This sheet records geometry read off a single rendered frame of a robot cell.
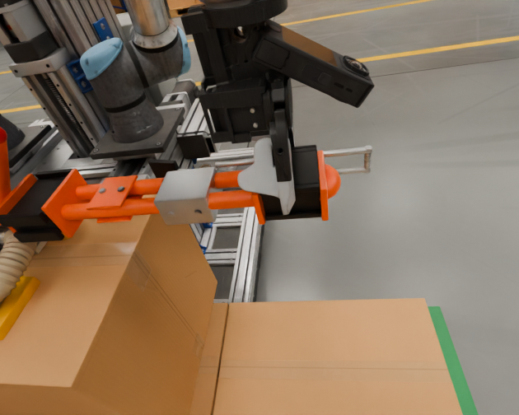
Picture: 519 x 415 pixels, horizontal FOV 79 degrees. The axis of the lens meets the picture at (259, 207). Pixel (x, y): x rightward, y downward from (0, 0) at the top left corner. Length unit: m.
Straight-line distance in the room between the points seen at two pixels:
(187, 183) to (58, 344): 0.29
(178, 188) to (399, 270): 1.49
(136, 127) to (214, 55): 0.66
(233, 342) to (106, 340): 0.54
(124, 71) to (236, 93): 0.64
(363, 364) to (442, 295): 0.87
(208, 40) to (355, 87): 0.13
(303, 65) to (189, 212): 0.22
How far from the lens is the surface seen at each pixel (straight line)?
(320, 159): 0.39
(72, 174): 0.52
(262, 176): 0.33
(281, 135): 0.30
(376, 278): 1.74
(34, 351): 0.57
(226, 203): 0.39
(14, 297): 0.63
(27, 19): 1.13
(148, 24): 0.87
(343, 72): 0.31
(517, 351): 1.73
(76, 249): 0.66
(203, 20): 0.30
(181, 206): 0.40
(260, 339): 1.00
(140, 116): 0.95
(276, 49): 0.29
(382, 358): 0.98
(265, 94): 0.30
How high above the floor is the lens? 1.46
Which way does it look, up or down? 44 degrees down
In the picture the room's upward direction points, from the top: 14 degrees counter-clockwise
